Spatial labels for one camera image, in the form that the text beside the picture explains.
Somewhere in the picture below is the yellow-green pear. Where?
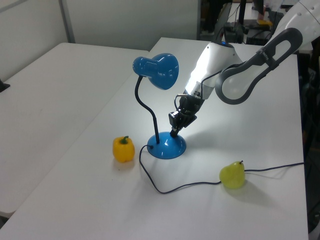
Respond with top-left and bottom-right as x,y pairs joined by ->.
219,160 -> 246,190

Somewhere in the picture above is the black equipment box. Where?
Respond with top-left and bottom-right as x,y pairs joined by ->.
221,21 -> 272,46

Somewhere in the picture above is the yellow bell pepper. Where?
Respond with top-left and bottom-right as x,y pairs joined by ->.
112,135 -> 136,164

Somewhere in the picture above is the black lamp power cable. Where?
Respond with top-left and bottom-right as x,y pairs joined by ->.
138,144 -> 305,195

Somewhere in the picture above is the white folding table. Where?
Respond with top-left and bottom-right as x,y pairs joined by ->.
0,42 -> 151,219

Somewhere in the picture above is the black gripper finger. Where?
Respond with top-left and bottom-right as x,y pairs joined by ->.
173,119 -> 187,138
167,111 -> 180,137

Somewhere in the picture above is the blue gooseneck desk lamp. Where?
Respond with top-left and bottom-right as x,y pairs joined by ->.
131,52 -> 187,160

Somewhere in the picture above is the black background stand pole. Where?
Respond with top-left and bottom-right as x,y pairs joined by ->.
236,0 -> 248,26

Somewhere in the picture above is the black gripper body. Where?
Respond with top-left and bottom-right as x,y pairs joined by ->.
174,93 -> 203,124

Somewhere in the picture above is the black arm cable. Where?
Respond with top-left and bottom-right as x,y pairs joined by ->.
199,63 -> 241,86

